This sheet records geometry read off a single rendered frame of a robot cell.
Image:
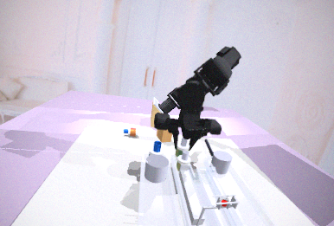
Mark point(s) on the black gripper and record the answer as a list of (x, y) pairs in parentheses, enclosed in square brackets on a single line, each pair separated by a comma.
[(162, 121)]

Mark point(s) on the grey cylinder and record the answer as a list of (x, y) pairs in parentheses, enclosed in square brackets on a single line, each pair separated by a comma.
[(156, 168), (221, 160)]

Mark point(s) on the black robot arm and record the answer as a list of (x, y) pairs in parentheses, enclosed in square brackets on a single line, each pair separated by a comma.
[(214, 75)]

